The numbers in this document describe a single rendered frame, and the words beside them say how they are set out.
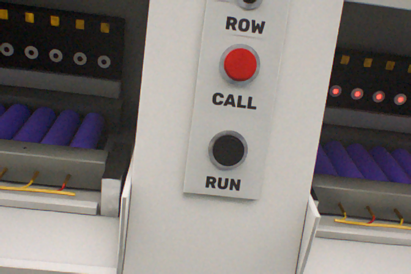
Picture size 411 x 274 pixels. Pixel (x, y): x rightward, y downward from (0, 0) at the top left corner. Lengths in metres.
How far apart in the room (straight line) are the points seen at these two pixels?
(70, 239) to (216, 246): 0.09
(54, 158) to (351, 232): 0.20
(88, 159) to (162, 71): 0.11
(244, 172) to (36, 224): 0.13
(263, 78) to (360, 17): 0.24
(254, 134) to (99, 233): 0.11
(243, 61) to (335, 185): 0.14
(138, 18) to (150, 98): 0.21
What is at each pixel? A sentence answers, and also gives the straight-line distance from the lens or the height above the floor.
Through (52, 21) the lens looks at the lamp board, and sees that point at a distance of 0.40.
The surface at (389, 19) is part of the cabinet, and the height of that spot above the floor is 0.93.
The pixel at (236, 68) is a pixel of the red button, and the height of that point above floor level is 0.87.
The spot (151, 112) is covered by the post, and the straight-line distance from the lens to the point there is 0.23.
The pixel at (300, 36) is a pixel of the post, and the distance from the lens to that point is 0.23.
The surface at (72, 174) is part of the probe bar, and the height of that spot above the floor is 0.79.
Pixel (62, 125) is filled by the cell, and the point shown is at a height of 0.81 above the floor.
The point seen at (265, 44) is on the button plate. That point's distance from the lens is 0.23.
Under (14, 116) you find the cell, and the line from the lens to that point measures 0.38.
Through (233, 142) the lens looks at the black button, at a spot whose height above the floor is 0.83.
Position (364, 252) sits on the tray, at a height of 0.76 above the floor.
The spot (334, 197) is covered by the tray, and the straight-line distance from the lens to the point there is 0.33.
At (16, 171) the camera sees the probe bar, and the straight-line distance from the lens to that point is 0.32.
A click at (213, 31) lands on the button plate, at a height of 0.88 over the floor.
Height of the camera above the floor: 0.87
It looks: 10 degrees down
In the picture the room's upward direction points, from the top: 7 degrees clockwise
